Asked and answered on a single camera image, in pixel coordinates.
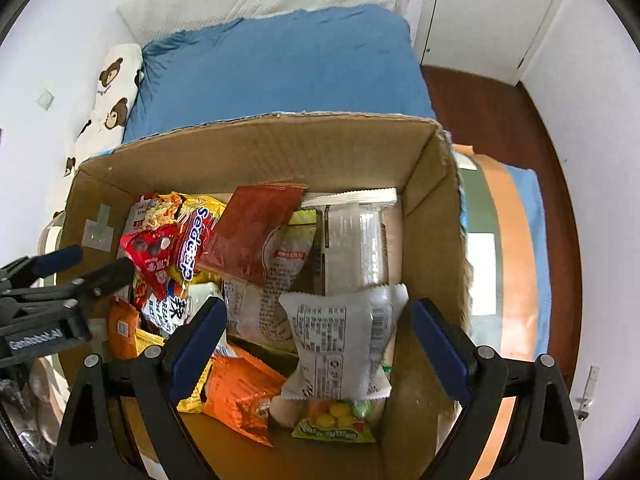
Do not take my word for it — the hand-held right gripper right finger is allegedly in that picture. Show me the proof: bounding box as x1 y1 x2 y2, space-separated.
409 297 586 480

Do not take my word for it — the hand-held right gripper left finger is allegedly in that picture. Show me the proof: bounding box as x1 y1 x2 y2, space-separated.
52 296 229 480

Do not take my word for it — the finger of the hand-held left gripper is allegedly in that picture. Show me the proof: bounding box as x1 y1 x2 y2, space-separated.
0 245 85 288
15 257 137 307

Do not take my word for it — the orange snack packet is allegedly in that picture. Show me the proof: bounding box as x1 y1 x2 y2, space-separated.
202 345 286 447
107 300 143 360

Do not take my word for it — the white grey snack packet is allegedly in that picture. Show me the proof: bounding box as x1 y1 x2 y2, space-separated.
277 284 410 403

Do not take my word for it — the brown cardboard box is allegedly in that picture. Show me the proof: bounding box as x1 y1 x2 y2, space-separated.
55 112 473 480

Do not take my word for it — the white noodle packet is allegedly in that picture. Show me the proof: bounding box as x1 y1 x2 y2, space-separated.
132 280 226 341

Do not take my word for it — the red triangular snack packet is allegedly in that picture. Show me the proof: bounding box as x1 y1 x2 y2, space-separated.
120 225 181 301

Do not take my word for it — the yellow snack packet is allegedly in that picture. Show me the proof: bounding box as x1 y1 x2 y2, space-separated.
134 329 218 415

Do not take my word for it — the crumpled clear plastic bag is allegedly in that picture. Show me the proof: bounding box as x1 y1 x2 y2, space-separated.
0 355 68 466

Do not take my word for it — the yellow red noodle packet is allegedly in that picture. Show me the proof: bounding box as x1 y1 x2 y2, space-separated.
132 191 228 286

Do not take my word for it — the dark red snack packet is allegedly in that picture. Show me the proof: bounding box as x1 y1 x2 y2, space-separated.
195 184 308 288

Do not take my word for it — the green candy packet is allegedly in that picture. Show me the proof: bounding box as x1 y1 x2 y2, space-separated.
290 399 377 445

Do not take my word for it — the long clear plastic packet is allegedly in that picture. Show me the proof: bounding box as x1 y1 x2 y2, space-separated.
300 187 403 296

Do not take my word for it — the bear print pillow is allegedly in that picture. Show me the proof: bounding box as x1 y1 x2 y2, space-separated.
65 44 143 176

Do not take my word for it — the blue bed sheet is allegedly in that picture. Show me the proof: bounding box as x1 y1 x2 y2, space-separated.
122 5 436 143

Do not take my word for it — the white wardrobe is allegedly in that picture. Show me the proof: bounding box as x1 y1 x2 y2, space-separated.
410 0 571 86

